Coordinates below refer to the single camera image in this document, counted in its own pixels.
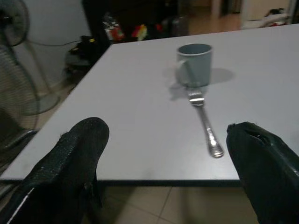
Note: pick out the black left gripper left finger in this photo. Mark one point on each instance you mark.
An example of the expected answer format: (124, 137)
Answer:
(70, 168)

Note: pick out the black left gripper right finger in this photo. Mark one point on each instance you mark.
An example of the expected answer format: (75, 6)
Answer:
(264, 168)

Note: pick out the silver metal fork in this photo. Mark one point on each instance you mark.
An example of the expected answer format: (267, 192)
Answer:
(205, 121)

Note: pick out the black mesh chair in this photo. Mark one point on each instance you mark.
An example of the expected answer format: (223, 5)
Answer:
(11, 112)

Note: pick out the grey standing fan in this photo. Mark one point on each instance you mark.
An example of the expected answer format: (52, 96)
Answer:
(21, 60)

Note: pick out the black and yellow tool bag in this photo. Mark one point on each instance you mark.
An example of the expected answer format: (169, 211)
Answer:
(81, 46)

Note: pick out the grey-blue ceramic mug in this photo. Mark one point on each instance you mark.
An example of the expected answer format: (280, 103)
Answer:
(195, 65)

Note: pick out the clear plastic bottle red label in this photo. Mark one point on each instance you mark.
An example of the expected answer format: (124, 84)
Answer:
(113, 29)

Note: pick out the pile of clothes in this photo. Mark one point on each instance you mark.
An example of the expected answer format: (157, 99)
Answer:
(276, 16)

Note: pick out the red and yellow toy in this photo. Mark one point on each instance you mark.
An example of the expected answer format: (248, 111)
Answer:
(140, 30)

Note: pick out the black cabinet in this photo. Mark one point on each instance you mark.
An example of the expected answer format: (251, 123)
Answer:
(130, 18)

